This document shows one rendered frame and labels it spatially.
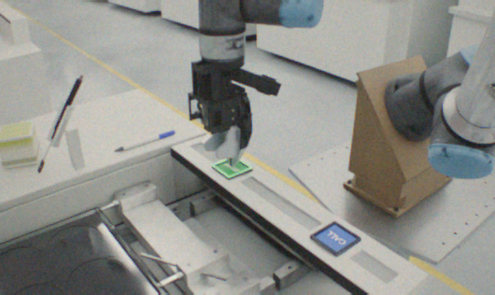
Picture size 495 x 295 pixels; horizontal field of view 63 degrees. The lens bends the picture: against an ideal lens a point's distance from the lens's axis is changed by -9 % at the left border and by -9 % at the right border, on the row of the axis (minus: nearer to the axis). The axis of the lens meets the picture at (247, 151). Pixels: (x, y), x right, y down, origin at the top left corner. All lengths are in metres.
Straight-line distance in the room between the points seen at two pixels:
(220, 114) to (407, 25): 3.19
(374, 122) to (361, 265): 0.38
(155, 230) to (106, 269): 0.14
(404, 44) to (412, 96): 2.94
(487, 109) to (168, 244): 0.56
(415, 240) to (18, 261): 0.75
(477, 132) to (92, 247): 0.66
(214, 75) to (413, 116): 0.42
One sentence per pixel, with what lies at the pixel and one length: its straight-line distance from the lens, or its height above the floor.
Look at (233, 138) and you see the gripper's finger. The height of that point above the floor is 1.04.
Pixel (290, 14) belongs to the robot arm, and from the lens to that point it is 0.63.
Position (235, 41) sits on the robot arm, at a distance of 0.69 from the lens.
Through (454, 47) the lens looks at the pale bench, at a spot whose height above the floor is 0.62.
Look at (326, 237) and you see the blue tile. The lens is 0.67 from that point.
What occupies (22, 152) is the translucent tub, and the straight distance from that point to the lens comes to 0.92.
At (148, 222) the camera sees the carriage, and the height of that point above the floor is 0.88.
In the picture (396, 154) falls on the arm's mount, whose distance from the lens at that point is 0.92.
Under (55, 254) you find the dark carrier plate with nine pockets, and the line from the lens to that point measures 0.79.
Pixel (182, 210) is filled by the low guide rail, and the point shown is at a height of 0.85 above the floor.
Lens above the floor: 1.39
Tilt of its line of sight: 29 degrees down
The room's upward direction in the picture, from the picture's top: straight up
